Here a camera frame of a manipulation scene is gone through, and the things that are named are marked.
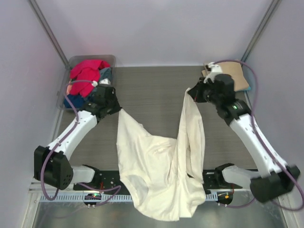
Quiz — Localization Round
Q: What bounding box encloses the peach pink garment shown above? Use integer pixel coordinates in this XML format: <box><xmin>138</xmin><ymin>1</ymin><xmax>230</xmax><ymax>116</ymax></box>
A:
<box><xmin>66</xmin><ymin>82</ymin><xmax>72</xmax><ymax>95</ymax></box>

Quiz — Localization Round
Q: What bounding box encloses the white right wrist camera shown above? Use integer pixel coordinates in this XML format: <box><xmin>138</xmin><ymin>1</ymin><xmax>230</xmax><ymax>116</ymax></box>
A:
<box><xmin>204</xmin><ymin>62</ymin><xmax>223</xmax><ymax>84</ymax></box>

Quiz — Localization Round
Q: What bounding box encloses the dark blue t shirt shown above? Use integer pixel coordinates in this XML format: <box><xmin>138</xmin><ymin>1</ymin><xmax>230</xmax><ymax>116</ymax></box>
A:
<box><xmin>64</xmin><ymin>94</ymin><xmax>89</xmax><ymax>109</ymax></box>

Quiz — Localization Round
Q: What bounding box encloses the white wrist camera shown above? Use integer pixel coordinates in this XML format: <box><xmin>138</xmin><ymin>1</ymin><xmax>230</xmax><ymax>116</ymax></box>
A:
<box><xmin>204</xmin><ymin>62</ymin><xmax>223</xmax><ymax>84</ymax></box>
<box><xmin>92</xmin><ymin>78</ymin><xmax>111</xmax><ymax>87</ymax></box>

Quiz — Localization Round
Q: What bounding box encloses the left aluminium frame post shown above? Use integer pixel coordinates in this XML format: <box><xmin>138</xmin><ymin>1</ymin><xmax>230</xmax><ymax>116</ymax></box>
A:
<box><xmin>28</xmin><ymin>0</ymin><xmax>69</xmax><ymax>69</ymax></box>

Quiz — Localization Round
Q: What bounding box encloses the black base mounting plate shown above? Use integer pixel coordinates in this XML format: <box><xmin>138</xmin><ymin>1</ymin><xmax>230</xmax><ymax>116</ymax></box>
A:
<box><xmin>83</xmin><ymin>170</ymin><xmax>241</xmax><ymax>195</ymax></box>

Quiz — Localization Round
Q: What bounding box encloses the white t shirt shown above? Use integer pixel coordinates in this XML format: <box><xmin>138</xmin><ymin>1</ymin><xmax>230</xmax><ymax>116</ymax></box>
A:
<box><xmin>116</xmin><ymin>91</ymin><xmax>206</xmax><ymax>221</ymax></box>

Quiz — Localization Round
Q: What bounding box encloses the red t shirt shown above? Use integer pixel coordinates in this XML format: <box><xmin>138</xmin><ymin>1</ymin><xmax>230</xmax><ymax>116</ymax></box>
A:
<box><xmin>69</xmin><ymin>59</ymin><xmax>110</xmax><ymax>97</ymax></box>

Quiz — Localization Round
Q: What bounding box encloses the grey blue t shirt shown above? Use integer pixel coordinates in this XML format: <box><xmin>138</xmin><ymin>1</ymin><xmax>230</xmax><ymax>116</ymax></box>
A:
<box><xmin>99</xmin><ymin>67</ymin><xmax>113</xmax><ymax>83</ymax></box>

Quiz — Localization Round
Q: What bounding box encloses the slotted cable duct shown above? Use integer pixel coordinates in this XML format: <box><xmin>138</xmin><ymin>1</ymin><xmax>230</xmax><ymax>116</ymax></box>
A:
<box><xmin>39</xmin><ymin>192</ymin><xmax>218</xmax><ymax>202</ymax></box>

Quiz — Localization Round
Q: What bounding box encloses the right aluminium frame post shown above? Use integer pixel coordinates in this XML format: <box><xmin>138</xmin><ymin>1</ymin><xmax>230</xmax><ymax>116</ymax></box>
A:
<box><xmin>241</xmin><ymin>0</ymin><xmax>282</xmax><ymax>62</ymax></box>

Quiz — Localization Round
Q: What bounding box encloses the clear plastic bin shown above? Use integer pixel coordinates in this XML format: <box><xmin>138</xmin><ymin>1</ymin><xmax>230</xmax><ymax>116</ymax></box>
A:
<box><xmin>57</xmin><ymin>55</ymin><xmax>116</xmax><ymax>110</ymax></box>

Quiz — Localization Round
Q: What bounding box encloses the right round black base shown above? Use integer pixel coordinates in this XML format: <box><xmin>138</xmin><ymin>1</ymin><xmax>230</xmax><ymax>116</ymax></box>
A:
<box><xmin>217</xmin><ymin>191</ymin><xmax>234</xmax><ymax>205</ymax></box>

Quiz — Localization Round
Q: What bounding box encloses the folded beige t shirt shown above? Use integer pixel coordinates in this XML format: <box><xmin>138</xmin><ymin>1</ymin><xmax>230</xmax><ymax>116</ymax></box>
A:
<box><xmin>201</xmin><ymin>60</ymin><xmax>250</xmax><ymax>91</ymax></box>

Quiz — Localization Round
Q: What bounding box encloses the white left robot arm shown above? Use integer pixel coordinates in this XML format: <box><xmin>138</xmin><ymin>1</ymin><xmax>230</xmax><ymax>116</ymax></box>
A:
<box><xmin>34</xmin><ymin>85</ymin><xmax>121</xmax><ymax>190</ymax></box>

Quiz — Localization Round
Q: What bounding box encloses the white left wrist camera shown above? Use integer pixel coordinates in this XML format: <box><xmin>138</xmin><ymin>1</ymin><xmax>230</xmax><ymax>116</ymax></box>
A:
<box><xmin>92</xmin><ymin>78</ymin><xmax>111</xmax><ymax>87</ymax></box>

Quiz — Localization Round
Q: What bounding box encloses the aluminium frame post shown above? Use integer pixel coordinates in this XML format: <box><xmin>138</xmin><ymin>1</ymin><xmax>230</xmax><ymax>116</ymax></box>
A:
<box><xmin>28</xmin><ymin>0</ymin><xmax>69</xmax><ymax>69</ymax></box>
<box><xmin>241</xmin><ymin>0</ymin><xmax>282</xmax><ymax>62</ymax></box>

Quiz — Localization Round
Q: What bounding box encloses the round black base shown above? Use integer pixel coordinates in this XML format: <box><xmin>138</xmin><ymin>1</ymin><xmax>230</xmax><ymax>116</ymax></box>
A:
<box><xmin>84</xmin><ymin>193</ymin><xmax>102</xmax><ymax>208</ymax></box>
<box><xmin>217</xmin><ymin>191</ymin><xmax>234</xmax><ymax>205</ymax></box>

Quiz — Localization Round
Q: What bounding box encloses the left round black base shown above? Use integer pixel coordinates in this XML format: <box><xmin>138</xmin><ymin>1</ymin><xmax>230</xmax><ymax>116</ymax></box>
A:
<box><xmin>84</xmin><ymin>193</ymin><xmax>102</xmax><ymax>208</ymax></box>

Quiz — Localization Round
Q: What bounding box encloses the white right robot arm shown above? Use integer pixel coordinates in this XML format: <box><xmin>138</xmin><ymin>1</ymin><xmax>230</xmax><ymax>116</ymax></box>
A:
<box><xmin>188</xmin><ymin>74</ymin><xmax>300</xmax><ymax>203</ymax></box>

